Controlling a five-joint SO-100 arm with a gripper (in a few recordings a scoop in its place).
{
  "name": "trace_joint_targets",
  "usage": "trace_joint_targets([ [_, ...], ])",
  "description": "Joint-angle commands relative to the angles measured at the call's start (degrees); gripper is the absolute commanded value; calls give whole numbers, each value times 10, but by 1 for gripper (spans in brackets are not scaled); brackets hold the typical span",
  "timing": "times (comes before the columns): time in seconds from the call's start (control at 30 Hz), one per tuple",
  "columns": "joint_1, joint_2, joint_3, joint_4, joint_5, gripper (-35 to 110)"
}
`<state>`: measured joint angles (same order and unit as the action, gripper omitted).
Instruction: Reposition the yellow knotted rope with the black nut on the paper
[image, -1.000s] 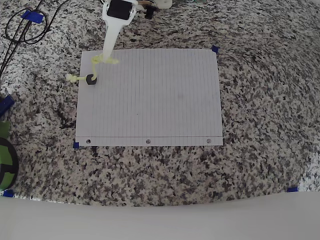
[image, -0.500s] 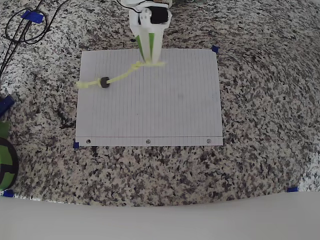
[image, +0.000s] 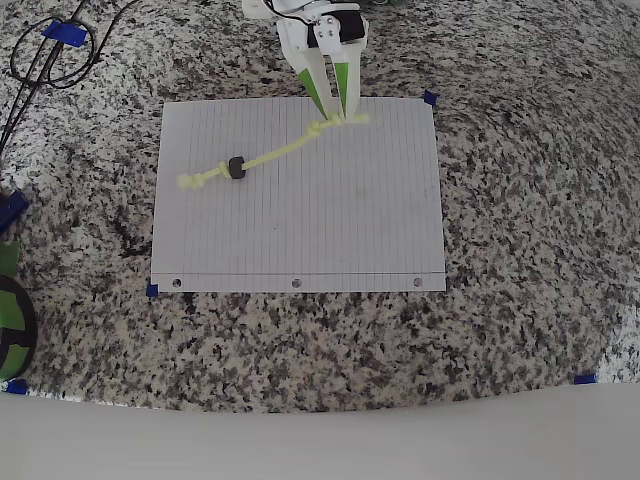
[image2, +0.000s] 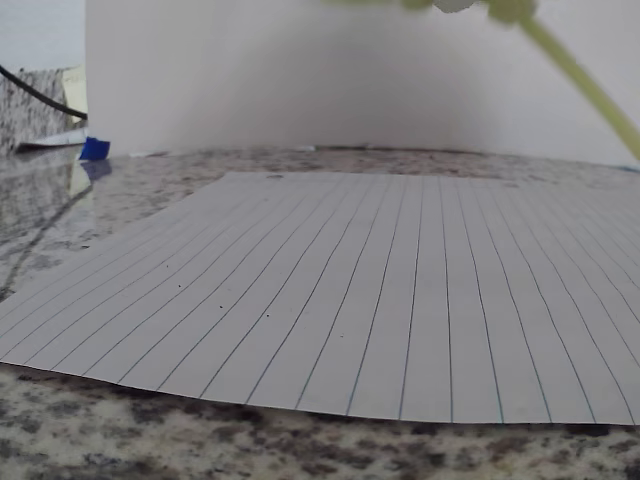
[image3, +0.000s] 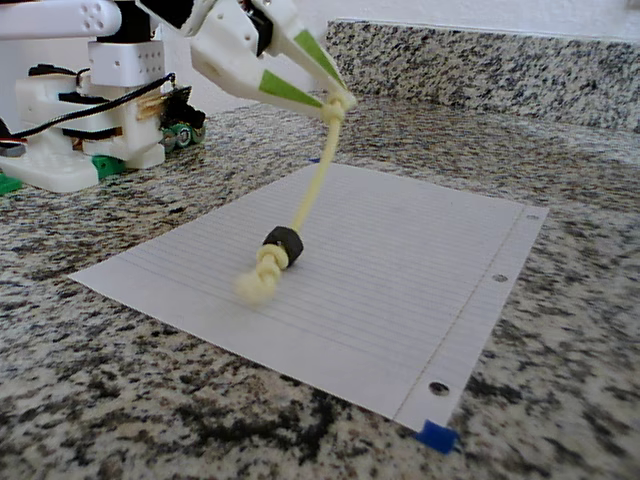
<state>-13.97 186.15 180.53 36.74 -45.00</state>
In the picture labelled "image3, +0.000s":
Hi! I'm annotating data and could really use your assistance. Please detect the knotted pale yellow rope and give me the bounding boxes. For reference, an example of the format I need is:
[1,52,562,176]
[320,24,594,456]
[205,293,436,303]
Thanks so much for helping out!
[233,97,347,307]

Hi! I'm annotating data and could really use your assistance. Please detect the black hex nut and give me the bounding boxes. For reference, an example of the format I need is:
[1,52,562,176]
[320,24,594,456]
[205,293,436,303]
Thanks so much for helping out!
[262,225,306,269]

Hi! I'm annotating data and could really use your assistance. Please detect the white robot arm with base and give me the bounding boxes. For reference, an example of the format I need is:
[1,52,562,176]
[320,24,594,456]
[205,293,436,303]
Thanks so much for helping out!
[0,0,199,194]

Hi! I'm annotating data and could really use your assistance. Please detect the black controller board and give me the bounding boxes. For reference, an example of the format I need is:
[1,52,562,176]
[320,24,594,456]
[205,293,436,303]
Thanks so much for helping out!
[159,85,207,129]

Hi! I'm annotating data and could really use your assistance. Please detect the wooden stick shims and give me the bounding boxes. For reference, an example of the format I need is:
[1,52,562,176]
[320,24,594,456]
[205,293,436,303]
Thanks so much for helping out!
[134,94,169,122]

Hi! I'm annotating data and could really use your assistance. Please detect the lined white paper sheet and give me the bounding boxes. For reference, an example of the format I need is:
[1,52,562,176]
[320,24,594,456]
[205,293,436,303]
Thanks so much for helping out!
[68,162,550,432]

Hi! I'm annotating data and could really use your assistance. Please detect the green ring-shaped object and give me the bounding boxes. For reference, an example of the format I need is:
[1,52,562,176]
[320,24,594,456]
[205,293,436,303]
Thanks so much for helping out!
[160,122,208,153]

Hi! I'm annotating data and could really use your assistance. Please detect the long black cable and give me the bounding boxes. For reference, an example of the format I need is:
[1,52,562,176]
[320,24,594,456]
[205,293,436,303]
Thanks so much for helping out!
[9,72,177,139]

